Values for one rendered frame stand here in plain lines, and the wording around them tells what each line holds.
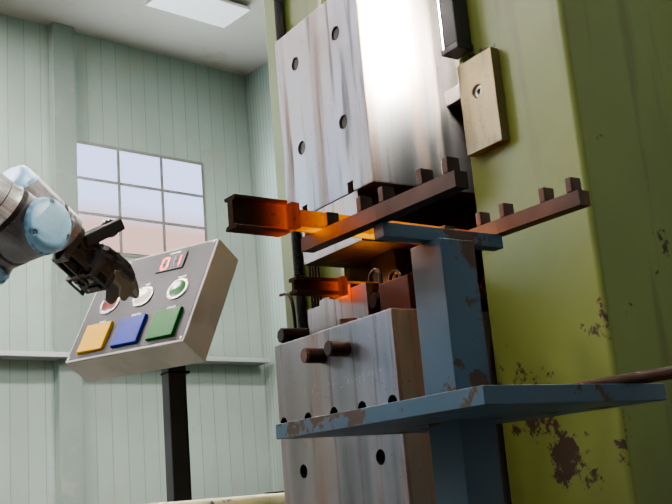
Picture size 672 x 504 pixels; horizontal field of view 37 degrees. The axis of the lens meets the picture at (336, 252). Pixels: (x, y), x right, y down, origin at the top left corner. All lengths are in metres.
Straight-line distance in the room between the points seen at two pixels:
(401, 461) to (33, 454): 11.00
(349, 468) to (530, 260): 0.46
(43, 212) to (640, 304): 0.97
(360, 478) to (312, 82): 0.78
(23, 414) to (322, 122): 10.71
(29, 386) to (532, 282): 11.11
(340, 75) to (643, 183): 0.60
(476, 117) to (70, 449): 11.03
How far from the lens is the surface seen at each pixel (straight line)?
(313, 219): 1.34
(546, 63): 1.70
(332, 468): 1.77
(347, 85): 1.90
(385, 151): 1.83
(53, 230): 1.73
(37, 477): 12.50
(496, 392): 1.06
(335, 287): 1.84
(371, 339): 1.67
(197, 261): 2.23
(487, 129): 1.75
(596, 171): 1.63
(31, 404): 12.54
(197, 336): 2.12
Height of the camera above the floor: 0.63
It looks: 13 degrees up
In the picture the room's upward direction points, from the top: 5 degrees counter-clockwise
